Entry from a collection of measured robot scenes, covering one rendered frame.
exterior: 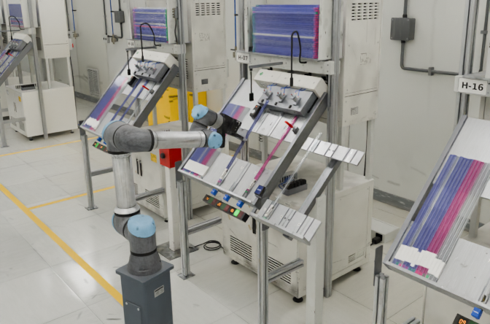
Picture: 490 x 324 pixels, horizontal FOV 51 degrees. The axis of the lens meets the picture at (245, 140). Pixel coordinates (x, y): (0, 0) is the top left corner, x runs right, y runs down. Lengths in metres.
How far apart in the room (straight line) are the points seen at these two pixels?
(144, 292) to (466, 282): 1.28
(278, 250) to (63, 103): 4.56
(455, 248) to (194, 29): 2.57
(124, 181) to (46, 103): 4.68
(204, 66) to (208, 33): 0.25
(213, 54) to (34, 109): 3.39
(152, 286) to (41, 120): 4.83
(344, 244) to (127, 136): 1.58
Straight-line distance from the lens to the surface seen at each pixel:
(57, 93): 6.97
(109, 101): 4.21
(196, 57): 3.94
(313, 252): 2.51
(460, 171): 2.17
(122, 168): 2.30
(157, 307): 2.43
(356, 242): 3.30
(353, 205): 3.15
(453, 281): 1.99
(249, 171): 2.71
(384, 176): 4.48
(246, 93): 3.14
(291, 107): 2.73
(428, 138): 4.17
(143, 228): 2.26
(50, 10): 6.88
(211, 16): 4.00
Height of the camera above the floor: 1.71
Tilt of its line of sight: 16 degrees down
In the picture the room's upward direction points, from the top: 1 degrees counter-clockwise
